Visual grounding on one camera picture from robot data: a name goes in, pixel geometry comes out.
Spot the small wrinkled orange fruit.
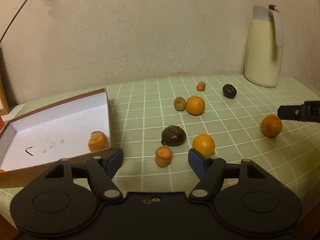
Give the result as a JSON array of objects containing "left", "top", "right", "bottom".
[{"left": 155, "top": 146, "right": 172, "bottom": 167}]

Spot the tangerine at right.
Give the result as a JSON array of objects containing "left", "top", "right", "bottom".
[{"left": 261, "top": 115, "right": 283, "bottom": 138}]

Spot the smooth orange near gripper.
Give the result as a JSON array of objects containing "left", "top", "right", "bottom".
[{"left": 193, "top": 134, "right": 215, "bottom": 158}]

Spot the wrinkled orange in box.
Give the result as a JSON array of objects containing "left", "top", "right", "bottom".
[{"left": 88, "top": 131, "right": 109, "bottom": 152}]

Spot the shallow white cardboard box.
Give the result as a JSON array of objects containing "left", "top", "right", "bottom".
[{"left": 1, "top": 89, "right": 113, "bottom": 188}]

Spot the dark brown mangosteen near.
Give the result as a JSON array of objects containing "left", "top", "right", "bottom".
[{"left": 161, "top": 125, "right": 187, "bottom": 146}]

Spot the cream thermos jug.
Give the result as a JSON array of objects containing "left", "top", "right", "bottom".
[{"left": 245, "top": 4, "right": 284, "bottom": 88}]

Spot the dark passion fruit far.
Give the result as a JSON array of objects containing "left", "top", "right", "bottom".
[{"left": 222, "top": 84, "right": 237, "bottom": 99}]

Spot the large tangerine centre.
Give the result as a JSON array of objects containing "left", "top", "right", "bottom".
[{"left": 185, "top": 96, "right": 205, "bottom": 115}]

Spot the green checked tablecloth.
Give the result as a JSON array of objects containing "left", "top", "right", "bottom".
[{"left": 0, "top": 74, "right": 320, "bottom": 221}]

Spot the small brown-green kiwi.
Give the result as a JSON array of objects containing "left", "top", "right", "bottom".
[{"left": 174, "top": 96, "right": 186, "bottom": 112}]

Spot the small kumquat far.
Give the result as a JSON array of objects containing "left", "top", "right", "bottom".
[{"left": 196, "top": 82, "right": 206, "bottom": 91}]

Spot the wood framed picture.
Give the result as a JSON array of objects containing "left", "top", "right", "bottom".
[{"left": 0, "top": 78, "right": 10, "bottom": 115}]

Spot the black power cable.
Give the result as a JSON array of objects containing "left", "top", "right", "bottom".
[{"left": 0, "top": 0, "right": 43, "bottom": 43}]

